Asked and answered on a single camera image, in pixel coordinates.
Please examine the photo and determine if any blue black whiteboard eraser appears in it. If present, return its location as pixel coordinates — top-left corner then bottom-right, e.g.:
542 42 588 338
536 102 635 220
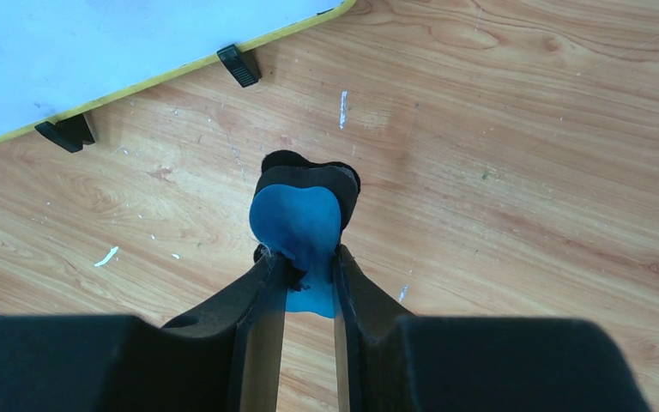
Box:
249 149 361 318

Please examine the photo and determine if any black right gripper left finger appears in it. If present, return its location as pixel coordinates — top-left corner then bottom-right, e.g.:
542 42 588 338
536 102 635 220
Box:
0 255 287 411

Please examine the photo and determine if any yellow-framed whiteboard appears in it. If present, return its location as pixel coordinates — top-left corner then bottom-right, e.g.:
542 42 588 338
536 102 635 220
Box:
0 1 351 142

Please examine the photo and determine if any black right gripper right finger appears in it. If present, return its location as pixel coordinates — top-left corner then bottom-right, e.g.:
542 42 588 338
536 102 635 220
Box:
332 246 650 411

